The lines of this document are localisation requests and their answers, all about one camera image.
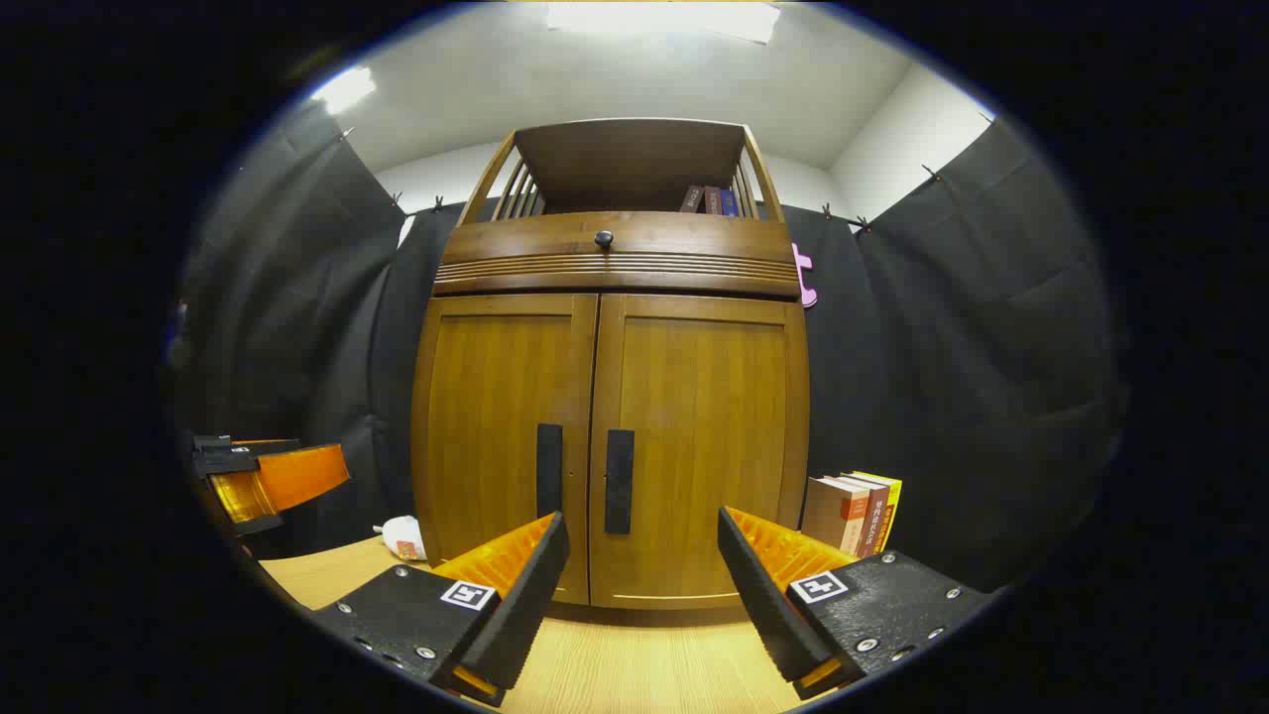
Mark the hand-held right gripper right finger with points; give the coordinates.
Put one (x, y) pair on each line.
(763, 605)

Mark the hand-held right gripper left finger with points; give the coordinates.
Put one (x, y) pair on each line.
(525, 605)

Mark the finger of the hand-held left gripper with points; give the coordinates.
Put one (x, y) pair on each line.
(288, 476)
(223, 458)

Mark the wooden double-door shoe cabinet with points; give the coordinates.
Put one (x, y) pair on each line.
(615, 159)

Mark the white and brown book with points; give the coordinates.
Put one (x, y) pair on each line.
(825, 511)

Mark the white bottle with red label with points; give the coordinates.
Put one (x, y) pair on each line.
(404, 538)

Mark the dark red book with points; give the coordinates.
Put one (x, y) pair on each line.
(875, 516)

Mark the black backdrop cloth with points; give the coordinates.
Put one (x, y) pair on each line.
(991, 347)

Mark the wooden drawer with black knob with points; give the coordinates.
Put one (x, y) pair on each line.
(694, 243)

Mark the small ceiling light panel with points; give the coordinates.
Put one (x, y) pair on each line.
(344, 89)

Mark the blue book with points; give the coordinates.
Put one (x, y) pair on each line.
(730, 203)

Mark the large ceiling light panel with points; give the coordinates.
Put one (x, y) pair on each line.
(654, 18)

